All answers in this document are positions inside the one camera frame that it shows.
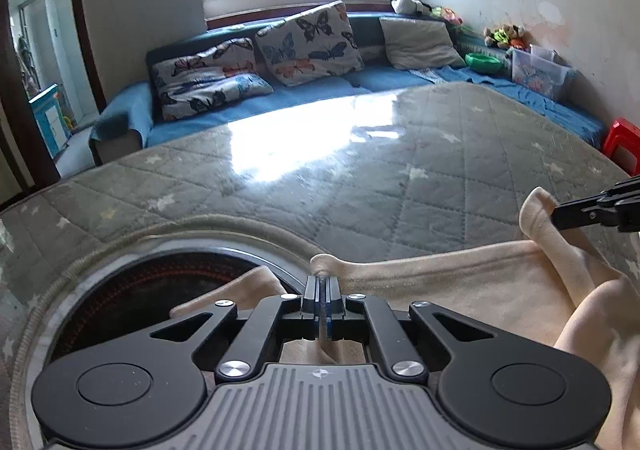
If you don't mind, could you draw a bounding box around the clear plastic storage box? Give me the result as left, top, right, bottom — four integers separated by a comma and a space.
511, 49, 577, 102

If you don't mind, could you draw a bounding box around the cream knit garment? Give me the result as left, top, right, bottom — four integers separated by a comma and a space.
178, 189, 639, 449

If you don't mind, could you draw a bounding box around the red plastic stool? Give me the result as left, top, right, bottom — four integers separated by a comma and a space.
602, 117, 640, 177

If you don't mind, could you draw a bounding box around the plain grey cushion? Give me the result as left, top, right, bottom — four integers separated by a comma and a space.
378, 17, 465, 70

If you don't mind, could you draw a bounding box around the round black induction cooktop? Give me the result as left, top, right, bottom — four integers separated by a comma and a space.
48, 248, 307, 362

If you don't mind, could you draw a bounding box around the dark wooden door frame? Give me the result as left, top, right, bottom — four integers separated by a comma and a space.
1, 0, 106, 205

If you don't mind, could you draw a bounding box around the black white plush toy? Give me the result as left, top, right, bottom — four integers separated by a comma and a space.
390, 0, 432, 17

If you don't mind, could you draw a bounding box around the green plastic bowl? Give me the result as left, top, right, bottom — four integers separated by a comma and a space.
464, 52, 503, 76

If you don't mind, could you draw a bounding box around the flat butterfly print pillow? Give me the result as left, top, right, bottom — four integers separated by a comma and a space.
151, 38, 273, 121

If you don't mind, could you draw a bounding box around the blue corner sofa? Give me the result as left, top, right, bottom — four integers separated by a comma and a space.
88, 12, 606, 166

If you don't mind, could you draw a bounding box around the colourful plush toys pile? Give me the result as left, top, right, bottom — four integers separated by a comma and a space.
483, 24, 527, 51

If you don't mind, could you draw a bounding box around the upright butterfly print pillow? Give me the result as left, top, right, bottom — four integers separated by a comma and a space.
255, 0, 364, 87

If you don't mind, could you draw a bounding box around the light blue small cabinet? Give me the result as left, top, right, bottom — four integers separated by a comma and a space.
29, 84, 70, 158

